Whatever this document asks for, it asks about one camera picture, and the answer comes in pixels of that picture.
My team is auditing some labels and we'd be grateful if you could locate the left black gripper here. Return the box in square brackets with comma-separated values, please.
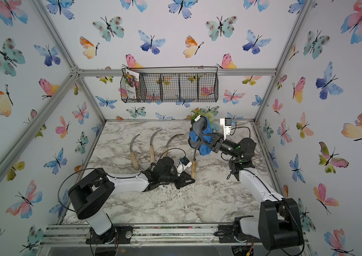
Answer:
[159, 172, 196, 191]

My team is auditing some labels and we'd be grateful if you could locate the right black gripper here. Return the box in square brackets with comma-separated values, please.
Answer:
[201, 134, 241, 164]

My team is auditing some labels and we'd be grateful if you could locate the blue grey rag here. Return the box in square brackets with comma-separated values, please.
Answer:
[188, 116, 218, 156]

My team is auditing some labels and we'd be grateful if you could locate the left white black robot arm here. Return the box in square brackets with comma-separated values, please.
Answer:
[67, 157, 195, 245]

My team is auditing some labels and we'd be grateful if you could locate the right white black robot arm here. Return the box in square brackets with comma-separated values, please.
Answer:
[188, 115, 305, 251]

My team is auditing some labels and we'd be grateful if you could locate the white pot with plant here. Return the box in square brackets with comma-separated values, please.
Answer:
[186, 108, 215, 124]

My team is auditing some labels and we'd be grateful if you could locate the seed packet in basket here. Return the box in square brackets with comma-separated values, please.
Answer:
[123, 69, 139, 99]

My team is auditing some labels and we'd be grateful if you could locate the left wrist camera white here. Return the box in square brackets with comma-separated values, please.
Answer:
[177, 156, 192, 175]

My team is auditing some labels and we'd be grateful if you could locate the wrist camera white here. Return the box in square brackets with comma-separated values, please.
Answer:
[177, 156, 192, 175]
[219, 118, 236, 139]

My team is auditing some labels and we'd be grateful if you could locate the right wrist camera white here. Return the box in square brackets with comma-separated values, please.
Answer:
[219, 118, 236, 139]

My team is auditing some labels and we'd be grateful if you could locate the black wire wall basket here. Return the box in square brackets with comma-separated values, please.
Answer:
[119, 66, 219, 104]

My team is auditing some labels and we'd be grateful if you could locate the aluminium front rail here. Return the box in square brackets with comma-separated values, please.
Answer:
[39, 223, 310, 247]

